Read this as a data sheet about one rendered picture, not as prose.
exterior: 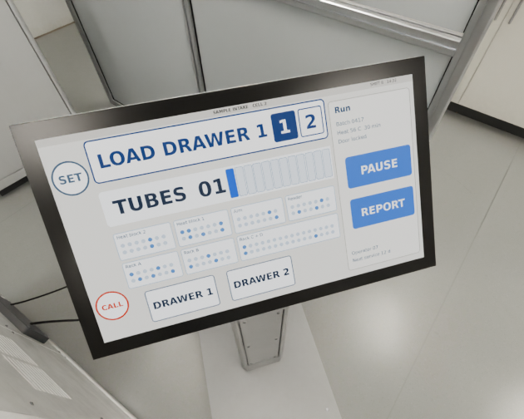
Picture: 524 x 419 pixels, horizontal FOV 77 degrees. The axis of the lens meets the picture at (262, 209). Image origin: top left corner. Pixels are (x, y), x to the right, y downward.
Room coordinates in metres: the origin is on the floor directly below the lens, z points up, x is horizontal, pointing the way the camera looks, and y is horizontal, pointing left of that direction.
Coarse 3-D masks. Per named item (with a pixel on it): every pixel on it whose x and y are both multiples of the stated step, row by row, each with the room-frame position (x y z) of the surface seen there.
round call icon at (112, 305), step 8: (120, 288) 0.17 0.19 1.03; (96, 296) 0.17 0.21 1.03; (104, 296) 0.17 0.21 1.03; (112, 296) 0.17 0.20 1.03; (120, 296) 0.17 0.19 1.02; (96, 304) 0.16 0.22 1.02; (104, 304) 0.16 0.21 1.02; (112, 304) 0.16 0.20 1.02; (120, 304) 0.16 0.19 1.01; (128, 304) 0.16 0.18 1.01; (96, 312) 0.15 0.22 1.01; (104, 312) 0.15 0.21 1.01; (112, 312) 0.15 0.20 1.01; (120, 312) 0.15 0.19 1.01; (128, 312) 0.15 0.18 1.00; (104, 320) 0.14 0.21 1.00; (112, 320) 0.14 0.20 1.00
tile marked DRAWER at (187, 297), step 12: (204, 276) 0.19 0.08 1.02; (156, 288) 0.18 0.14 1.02; (168, 288) 0.18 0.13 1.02; (180, 288) 0.18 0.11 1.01; (192, 288) 0.18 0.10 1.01; (204, 288) 0.18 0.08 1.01; (216, 288) 0.18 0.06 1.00; (156, 300) 0.17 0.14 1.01; (168, 300) 0.17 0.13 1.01; (180, 300) 0.17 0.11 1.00; (192, 300) 0.17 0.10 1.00; (204, 300) 0.17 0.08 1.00; (216, 300) 0.17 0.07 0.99; (156, 312) 0.16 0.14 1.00; (168, 312) 0.16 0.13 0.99; (180, 312) 0.16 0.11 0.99; (192, 312) 0.16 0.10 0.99
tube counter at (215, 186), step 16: (256, 160) 0.30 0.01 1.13; (272, 160) 0.31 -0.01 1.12; (288, 160) 0.31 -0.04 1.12; (304, 160) 0.31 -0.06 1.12; (320, 160) 0.32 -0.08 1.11; (208, 176) 0.28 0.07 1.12; (224, 176) 0.29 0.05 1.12; (240, 176) 0.29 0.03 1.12; (256, 176) 0.29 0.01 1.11; (272, 176) 0.29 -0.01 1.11; (288, 176) 0.30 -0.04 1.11; (304, 176) 0.30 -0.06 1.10; (320, 176) 0.30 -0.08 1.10; (208, 192) 0.27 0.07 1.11; (224, 192) 0.27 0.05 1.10; (240, 192) 0.28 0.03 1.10; (256, 192) 0.28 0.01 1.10
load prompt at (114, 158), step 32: (160, 128) 0.32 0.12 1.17; (192, 128) 0.32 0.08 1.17; (224, 128) 0.33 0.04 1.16; (256, 128) 0.33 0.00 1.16; (288, 128) 0.34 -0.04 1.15; (320, 128) 0.34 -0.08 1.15; (96, 160) 0.28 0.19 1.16; (128, 160) 0.29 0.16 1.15; (160, 160) 0.29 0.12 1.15; (192, 160) 0.29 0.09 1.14
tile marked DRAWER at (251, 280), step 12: (252, 264) 0.21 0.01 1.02; (264, 264) 0.21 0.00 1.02; (276, 264) 0.21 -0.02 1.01; (288, 264) 0.21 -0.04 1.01; (228, 276) 0.20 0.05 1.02; (240, 276) 0.20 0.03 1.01; (252, 276) 0.20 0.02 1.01; (264, 276) 0.20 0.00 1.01; (276, 276) 0.20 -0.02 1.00; (288, 276) 0.20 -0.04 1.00; (240, 288) 0.19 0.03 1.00; (252, 288) 0.19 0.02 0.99; (264, 288) 0.19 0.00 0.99; (276, 288) 0.19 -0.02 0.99
